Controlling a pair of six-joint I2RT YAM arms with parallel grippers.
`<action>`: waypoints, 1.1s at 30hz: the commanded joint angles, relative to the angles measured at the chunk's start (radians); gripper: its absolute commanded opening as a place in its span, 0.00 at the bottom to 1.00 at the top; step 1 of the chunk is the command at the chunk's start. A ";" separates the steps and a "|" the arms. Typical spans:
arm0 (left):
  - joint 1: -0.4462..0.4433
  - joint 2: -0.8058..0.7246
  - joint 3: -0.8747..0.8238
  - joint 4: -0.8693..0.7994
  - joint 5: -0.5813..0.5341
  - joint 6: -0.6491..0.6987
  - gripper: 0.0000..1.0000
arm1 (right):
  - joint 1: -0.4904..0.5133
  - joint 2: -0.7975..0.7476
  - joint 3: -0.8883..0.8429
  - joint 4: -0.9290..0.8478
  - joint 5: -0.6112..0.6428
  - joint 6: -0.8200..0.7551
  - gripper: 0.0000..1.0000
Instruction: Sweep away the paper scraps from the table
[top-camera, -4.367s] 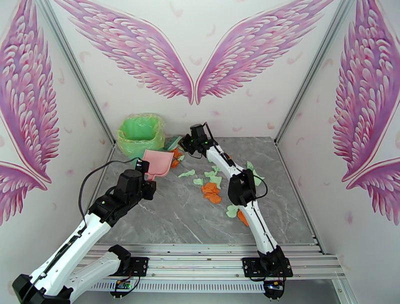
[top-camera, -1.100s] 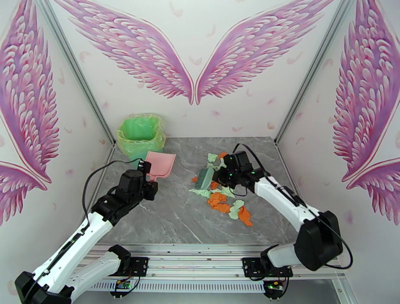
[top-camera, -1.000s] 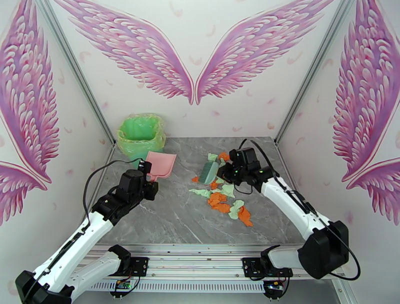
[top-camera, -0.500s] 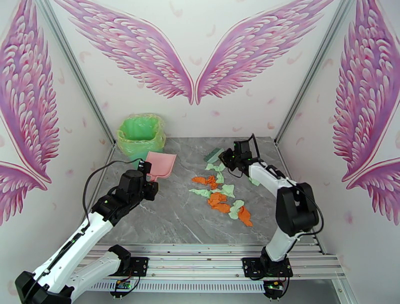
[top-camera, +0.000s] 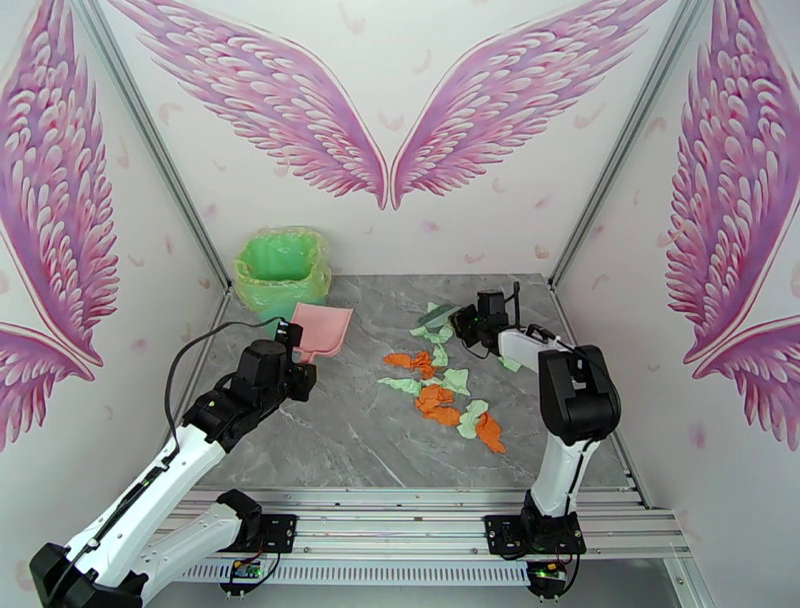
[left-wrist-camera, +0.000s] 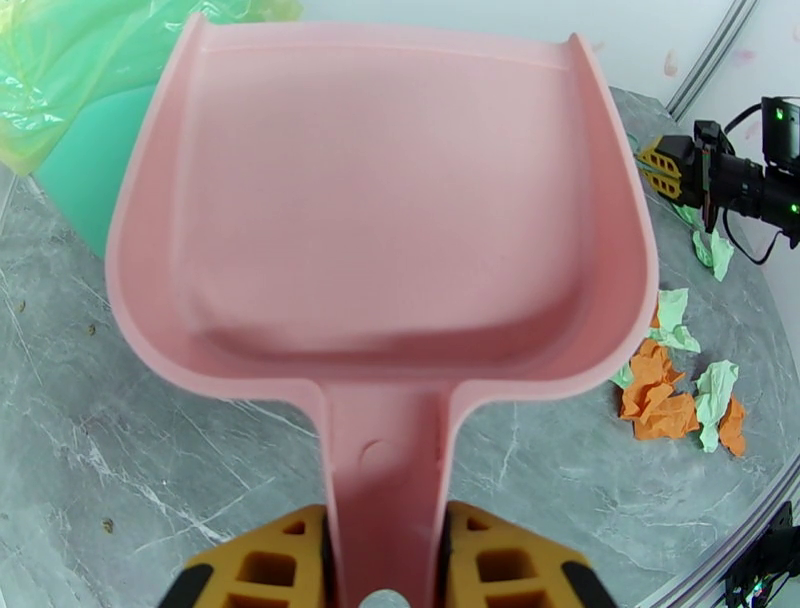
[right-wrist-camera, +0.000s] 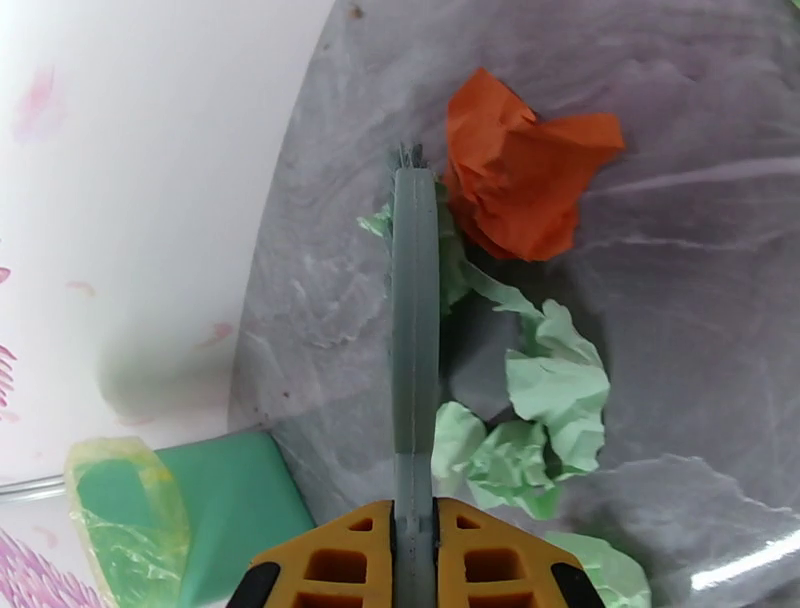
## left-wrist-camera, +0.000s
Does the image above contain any small orange paper scrap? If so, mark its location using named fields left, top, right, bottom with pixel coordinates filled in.
left=618, top=382, right=701, bottom=443

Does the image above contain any aluminium frame post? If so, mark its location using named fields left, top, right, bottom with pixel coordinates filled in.
left=665, top=0, right=761, bottom=120

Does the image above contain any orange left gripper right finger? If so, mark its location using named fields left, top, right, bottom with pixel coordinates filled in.
left=440, top=501, right=617, bottom=608

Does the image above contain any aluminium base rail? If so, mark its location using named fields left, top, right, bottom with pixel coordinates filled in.
left=624, top=456, right=800, bottom=608

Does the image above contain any green plastic trash bin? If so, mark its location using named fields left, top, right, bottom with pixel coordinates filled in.
left=34, top=81, right=173, bottom=259

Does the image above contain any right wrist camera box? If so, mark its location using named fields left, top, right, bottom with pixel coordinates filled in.
left=760, top=96, right=800, bottom=169

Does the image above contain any pink plastic dustpan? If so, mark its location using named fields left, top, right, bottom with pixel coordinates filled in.
left=104, top=13, right=661, bottom=608

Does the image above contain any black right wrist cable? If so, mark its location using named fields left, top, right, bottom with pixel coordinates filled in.
left=721, top=102, right=789, bottom=267

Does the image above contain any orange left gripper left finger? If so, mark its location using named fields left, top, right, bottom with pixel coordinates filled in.
left=159, top=506, right=333, bottom=608

